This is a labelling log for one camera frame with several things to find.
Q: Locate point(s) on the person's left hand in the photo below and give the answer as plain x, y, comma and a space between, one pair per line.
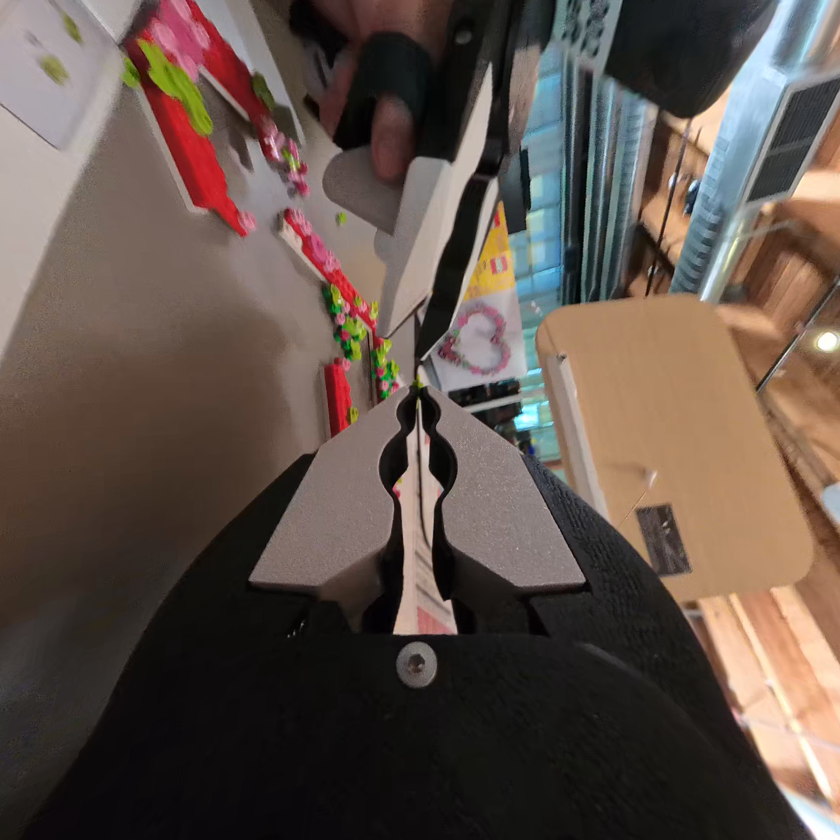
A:
394, 148

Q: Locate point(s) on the pink lego flower cluster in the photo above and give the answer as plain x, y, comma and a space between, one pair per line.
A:
289, 157

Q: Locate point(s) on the light wooden panel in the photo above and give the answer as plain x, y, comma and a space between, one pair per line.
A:
689, 426

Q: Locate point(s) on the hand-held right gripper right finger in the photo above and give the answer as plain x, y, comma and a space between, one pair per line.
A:
505, 525

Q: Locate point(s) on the lego instruction booklet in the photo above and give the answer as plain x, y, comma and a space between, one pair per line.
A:
39, 98

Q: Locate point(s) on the round ceiling light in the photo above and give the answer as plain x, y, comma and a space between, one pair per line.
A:
827, 341

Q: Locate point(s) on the red flowered lego heart frame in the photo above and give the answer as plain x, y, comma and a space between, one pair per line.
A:
315, 253

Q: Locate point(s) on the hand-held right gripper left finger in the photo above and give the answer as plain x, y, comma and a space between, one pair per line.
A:
321, 525

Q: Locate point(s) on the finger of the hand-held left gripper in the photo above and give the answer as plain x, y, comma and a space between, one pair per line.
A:
426, 229
476, 243

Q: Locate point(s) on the yellow lego box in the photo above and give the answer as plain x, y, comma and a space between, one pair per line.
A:
489, 341

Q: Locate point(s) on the silver ventilation duct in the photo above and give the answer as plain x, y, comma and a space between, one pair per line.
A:
754, 131

